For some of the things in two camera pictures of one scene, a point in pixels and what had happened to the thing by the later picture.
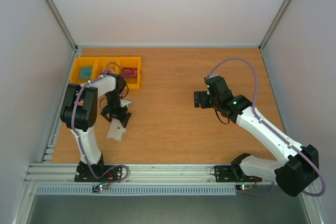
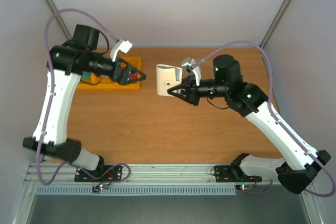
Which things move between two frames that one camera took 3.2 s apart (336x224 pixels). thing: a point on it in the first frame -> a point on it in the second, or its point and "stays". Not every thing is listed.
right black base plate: (225, 174) stays
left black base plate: (82, 173) stays
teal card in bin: (85, 72) stays
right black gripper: (197, 99) -> (193, 93)
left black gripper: (122, 118) -> (123, 80)
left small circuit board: (101, 187) stays
